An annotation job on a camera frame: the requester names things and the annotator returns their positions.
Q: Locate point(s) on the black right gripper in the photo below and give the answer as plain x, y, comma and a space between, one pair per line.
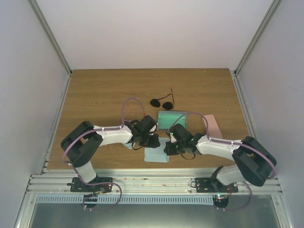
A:
170, 151

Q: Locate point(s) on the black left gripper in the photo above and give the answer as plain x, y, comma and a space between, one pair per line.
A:
153, 144

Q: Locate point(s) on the light blue cleaning cloth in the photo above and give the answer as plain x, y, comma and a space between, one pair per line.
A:
157, 154

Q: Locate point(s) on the black sunglasses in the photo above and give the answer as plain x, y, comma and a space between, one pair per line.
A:
166, 103

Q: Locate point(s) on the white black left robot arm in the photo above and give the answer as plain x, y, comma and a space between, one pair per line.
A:
82, 143

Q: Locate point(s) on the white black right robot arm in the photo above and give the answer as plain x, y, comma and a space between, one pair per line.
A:
252, 162

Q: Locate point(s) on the pink glasses case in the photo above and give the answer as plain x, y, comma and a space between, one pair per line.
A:
213, 128

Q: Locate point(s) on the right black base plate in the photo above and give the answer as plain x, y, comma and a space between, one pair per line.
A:
206, 185

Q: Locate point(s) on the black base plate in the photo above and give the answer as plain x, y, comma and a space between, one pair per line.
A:
206, 185
98, 185

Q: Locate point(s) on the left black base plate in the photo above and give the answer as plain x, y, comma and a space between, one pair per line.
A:
98, 185

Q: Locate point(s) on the aluminium table edge rail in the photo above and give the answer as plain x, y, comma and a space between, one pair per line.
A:
132, 181

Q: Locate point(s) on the grey slotted cable duct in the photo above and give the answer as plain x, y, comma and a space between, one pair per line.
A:
127, 199

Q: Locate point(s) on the right aluminium corner post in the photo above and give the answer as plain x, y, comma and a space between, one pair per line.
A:
257, 35

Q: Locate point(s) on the aluminium corner post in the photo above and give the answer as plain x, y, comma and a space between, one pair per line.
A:
41, 18
257, 35

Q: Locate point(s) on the left aluminium corner post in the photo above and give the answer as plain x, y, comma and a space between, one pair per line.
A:
41, 18

